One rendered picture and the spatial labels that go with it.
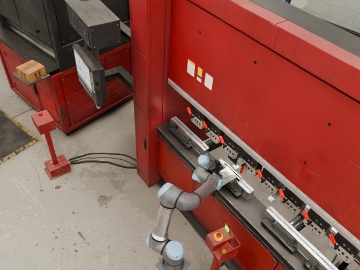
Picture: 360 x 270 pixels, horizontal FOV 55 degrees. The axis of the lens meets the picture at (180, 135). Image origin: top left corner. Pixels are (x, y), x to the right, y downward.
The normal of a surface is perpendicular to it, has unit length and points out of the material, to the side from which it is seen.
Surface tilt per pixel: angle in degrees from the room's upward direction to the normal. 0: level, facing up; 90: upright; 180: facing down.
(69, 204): 0
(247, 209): 0
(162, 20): 90
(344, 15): 90
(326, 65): 90
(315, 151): 90
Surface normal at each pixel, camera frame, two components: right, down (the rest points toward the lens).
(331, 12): -0.67, 0.49
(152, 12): 0.59, 0.58
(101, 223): 0.06, -0.72
